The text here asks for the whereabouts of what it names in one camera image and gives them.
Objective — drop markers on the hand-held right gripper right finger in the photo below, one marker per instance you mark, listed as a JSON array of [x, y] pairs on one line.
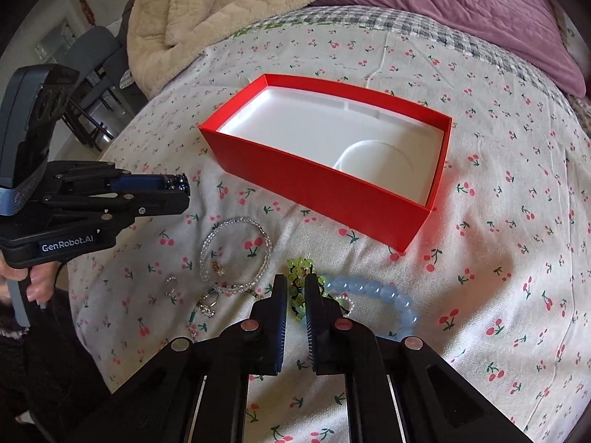
[[310, 327]]

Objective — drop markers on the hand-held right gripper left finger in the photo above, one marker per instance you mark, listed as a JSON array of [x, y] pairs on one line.
[[281, 327]]

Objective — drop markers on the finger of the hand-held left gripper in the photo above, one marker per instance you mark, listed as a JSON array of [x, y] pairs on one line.
[[157, 203], [138, 182]]

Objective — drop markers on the red cardboard box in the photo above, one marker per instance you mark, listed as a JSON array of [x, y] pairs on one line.
[[323, 203]]

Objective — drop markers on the person's left hand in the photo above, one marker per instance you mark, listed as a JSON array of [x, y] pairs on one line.
[[39, 286]]

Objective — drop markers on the small silver earring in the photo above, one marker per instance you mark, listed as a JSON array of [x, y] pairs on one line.
[[171, 279]]

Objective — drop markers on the small gold charm earring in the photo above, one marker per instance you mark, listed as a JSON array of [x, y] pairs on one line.
[[218, 267]]

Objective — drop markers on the grey chair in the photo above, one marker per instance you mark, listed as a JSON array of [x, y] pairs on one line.
[[92, 50]]

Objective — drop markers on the beige fleece blanket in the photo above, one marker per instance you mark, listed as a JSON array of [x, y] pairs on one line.
[[207, 9]]

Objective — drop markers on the cherry print bedsheet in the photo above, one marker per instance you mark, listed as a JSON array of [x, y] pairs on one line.
[[508, 240]]

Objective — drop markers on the grey checked cloth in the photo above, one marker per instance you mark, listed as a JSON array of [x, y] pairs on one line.
[[415, 21]]

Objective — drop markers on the purple quilt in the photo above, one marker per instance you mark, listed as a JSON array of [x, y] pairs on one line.
[[461, 0]]

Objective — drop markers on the white printed pillow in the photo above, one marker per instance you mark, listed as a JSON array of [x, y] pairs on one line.
[[570, 32]]

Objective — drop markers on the red wall ornament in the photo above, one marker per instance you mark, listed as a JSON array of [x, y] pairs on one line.
[[85, 4]]

